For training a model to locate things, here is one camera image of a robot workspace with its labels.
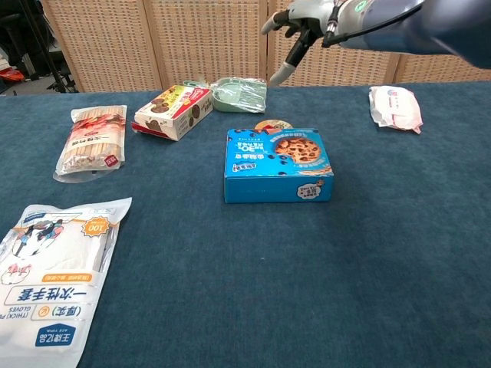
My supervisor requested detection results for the blue cookie box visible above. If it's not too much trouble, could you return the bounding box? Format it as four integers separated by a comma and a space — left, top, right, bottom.
223, 127, 334, 204

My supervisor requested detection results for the green dish in plastic wrap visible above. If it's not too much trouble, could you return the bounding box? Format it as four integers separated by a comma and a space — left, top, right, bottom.
211, 77, 268, 115

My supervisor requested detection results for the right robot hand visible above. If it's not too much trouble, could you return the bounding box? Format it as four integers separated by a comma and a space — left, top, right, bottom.
261, 0, 346, 87

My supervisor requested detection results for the round gold tin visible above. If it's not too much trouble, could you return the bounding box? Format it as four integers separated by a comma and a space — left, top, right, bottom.
254, 119, 294, 132

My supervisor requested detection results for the orange plastic bag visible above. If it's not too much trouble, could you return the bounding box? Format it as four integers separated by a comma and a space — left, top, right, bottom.
0, 67, 25, 83

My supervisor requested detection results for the white disposable gloves bag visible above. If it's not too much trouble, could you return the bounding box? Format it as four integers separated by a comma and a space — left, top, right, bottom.
0, 197, 133, 368

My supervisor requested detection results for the wooden lattice folding screen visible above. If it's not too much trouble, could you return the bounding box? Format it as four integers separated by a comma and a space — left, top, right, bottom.
40, 0, 491, 93

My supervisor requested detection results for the white wrapped snack pack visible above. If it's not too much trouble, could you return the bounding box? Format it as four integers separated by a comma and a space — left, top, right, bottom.
368, 85, 423, 135

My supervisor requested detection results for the black tripod stand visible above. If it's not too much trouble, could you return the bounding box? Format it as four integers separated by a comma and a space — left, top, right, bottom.
21, 0, 80, 94

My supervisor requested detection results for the bag of wooden chopsticks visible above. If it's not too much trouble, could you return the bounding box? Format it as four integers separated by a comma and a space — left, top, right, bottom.
52, 105, 128, 184

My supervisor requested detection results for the white and red biscuit box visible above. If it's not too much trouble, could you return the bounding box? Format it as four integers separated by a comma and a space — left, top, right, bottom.
130, 84, 214, 143

